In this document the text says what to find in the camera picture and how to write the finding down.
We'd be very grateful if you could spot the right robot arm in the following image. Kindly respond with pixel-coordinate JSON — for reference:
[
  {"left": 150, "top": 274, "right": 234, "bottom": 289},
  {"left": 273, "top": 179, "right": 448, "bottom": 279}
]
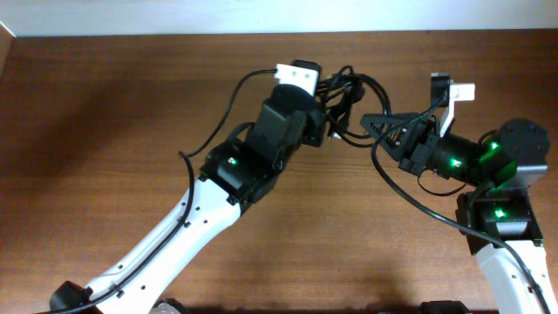
[{"left": 361, "top": 113, "right": 557, "bottom": 313}]

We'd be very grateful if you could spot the left camera cable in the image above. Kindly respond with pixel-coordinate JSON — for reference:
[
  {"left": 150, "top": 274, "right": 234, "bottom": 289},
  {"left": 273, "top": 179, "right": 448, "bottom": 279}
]
[{"left": 51, "top": 68, "right": 280, "bottom": 314}]

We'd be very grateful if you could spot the right camera cable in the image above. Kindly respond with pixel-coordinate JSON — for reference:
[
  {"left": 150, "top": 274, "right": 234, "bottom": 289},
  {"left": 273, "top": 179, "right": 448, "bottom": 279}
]
[{"left": 370, "top": 93, "right": 555, "bottom": 314}]

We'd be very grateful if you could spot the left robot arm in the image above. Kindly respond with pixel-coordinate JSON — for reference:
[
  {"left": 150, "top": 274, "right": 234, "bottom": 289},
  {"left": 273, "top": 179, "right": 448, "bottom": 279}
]
[{"left": 49, "top": 83, "right": 324, "bottom": 313}]

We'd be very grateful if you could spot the camera cable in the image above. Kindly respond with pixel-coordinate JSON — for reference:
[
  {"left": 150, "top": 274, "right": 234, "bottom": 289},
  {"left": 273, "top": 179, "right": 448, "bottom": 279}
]
[
  {"left": 370, "top": 93, "right": 555, "bottom": 314},
  {"left": 51, "top": 68, "right": 280, "bottom": 314}
]

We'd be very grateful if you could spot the thin black USB cable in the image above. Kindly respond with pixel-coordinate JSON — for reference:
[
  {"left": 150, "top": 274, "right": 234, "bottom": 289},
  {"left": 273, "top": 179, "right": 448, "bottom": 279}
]
[{"left": 326, "top": 72, "right": 393, "bottom": 149}]

